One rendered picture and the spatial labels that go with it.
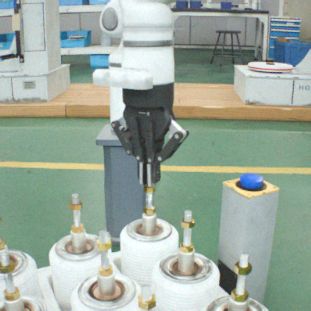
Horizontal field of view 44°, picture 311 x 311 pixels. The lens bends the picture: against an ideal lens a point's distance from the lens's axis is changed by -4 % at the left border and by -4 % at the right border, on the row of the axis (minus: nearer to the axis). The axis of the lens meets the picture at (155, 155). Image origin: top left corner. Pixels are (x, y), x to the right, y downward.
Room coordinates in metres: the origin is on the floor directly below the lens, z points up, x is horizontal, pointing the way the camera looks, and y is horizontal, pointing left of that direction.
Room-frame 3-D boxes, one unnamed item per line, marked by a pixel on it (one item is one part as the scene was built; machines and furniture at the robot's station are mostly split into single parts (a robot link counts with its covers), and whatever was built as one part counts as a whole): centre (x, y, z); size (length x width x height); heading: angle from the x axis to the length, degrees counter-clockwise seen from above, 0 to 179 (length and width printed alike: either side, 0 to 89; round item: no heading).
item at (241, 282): (0.36, -0.10, 0.30); 0.01 x 0.01 x 0.08; 75
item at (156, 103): (0.57, 0.01, 0.45); 0.08 x 0.08 x 0.09
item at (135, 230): (0.57, 0.01, 0.25); 0.08 x 0.08 x 0.01
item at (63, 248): (0.52, 0.12, 0.25); 0.08 x 0.08 x 0.01
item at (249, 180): (0.61, -0.16, 0.32); 0.04 x 0.04 x 0.02
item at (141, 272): (0.57, 0.01, 0.16); 0.10 x 0.10 x 0.18
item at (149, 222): (0.57, 0.01, 0.26); 0.02 x 0.02 x 0.03
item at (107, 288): (0.41, 0.06, 0.26); 0.02 x 0.02 x 0.03
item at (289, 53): (4.89, -1.72, 0.19); 0.50 x 0.41 x 0.37; 1
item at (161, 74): (0.56, 0.02, 0.52); 0.11 x 0.09 x 0.06; 147
